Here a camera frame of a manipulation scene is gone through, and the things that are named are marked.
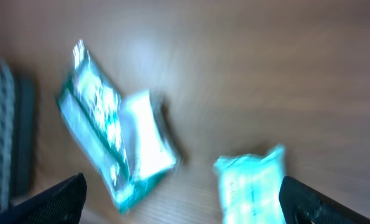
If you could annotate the white small sachet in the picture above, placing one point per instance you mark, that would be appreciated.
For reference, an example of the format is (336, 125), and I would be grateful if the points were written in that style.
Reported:
(148, 152)

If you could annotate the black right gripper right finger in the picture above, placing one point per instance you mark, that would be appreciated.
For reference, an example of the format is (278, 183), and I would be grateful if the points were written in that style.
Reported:
(302, 204)

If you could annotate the grey plastic basket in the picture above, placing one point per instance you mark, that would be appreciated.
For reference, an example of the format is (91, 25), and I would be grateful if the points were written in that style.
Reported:
(17, 109)

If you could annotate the green 3M package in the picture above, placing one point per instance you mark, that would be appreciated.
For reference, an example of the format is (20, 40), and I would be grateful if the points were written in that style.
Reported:
(89, 104)

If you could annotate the teal tissue pack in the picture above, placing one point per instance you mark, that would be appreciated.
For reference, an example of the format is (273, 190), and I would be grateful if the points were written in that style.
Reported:
(249, 187)

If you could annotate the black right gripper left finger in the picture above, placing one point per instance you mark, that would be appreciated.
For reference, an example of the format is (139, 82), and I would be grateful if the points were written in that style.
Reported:
(61, 204)

